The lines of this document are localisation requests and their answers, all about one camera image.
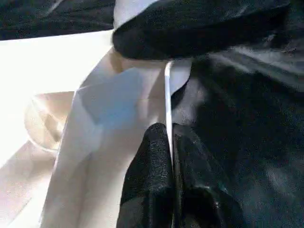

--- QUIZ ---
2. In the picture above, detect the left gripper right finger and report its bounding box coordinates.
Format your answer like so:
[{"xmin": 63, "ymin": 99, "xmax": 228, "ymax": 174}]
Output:
[{"xmin": 171, "ymin": 123, "xmax": 247, "ymax": 228}]

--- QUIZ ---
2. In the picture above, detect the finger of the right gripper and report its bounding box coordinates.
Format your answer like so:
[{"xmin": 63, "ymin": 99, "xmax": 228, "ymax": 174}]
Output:
[{"xmin": 111, "ymin": 0, "xmax": 293, "ymax": 60}]

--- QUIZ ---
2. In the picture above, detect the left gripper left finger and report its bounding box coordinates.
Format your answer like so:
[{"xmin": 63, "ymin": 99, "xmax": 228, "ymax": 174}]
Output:
[{"xmin": 117, "ymin": 123, "xmax": 176, "ymax": 228}]

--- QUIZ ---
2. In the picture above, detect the white plastic table leg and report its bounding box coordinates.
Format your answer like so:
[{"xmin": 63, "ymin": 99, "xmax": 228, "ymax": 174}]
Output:
[{"xmin": 113, "ymin": 0, "xmax": 154, "ymax": 28}]

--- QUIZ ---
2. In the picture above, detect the white plastic table top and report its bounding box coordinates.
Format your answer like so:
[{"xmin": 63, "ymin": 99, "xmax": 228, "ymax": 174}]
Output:
[{"xmin": 0, "ymin": 29, "xmax": 193, "ymax": 228}]

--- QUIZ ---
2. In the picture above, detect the black mat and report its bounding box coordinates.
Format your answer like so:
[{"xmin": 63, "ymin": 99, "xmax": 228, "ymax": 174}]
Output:
[{"xmin": 0, "ymin": 0, "xmax": 304, "ymax": 228}]

